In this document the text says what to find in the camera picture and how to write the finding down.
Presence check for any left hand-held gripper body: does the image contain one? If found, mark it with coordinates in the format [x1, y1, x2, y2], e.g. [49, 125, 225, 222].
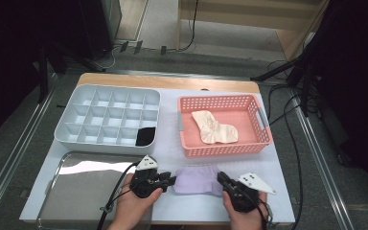
[128, 154, 173, 199]

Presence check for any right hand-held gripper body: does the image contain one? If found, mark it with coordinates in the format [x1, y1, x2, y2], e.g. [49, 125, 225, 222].
[222, 172, 277, 214]

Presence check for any black sock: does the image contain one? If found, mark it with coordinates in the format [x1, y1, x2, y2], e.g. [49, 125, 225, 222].
[135, 126, 157, 148]

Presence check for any cream sock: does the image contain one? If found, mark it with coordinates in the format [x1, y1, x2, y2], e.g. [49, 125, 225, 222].
[191, 109, 219, 130]
[199, 121, 240, 146]

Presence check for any grey divided storage box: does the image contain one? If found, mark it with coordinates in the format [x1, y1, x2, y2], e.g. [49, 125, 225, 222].
[53, 83, 162, 157]

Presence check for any pink plastic basket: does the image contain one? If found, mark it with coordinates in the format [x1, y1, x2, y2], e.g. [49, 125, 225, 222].
[177, 93, 274, 158]

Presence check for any translucent grey box lid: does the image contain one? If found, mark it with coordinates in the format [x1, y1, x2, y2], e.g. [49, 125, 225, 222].
[34, 150, 154, 230]

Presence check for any person's left hand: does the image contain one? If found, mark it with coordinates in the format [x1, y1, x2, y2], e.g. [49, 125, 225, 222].
[110, 173, 164, 228]

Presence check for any person's right hand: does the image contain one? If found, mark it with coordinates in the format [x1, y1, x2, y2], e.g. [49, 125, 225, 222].
[221, 191, 270, 225]

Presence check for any black tripod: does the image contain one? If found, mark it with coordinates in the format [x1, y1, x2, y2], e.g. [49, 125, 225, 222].
[250, 47, 320, 118]

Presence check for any black curtain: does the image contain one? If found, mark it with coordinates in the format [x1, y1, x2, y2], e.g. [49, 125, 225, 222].
[310, 0, 368, 205]
[0, 0, 84, 148]

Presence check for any black metal stand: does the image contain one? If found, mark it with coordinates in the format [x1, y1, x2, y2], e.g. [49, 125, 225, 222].
[36, 41, 108, 104]

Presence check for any dark metal cabinet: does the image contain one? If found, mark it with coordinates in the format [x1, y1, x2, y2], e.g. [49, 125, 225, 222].
[76, 0, 123, 61]

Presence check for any light wooden cabinet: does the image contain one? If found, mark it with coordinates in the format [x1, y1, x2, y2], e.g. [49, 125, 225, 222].
[175, 0, 332, 61]

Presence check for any left hand-held gripper cable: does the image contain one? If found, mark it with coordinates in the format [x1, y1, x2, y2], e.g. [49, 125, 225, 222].
[95, 162, 140, 230]

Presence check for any hand-held gripper cable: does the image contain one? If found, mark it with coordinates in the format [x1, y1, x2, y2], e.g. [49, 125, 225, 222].
[255, 197, 274, 230]
[95, 162, 140, 230]

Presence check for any right hand-held gripper cable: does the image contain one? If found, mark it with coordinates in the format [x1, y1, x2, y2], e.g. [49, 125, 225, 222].
[255, 197, 274, 230]

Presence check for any black floor cable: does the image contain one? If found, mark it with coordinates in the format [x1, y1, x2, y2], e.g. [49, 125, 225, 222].
[266, 60, 305, 230]

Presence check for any metal floor rail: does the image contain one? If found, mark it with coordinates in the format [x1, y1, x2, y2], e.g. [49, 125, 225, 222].
[291, 104, 356, 230]
[0, 75, 58, 221]

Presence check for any white floor cable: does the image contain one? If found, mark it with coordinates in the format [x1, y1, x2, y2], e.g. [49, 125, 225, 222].
[97, 46, 119, 71]

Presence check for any black hanging cable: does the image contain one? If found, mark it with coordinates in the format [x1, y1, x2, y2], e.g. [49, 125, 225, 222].
[166, 0, 199, 53]

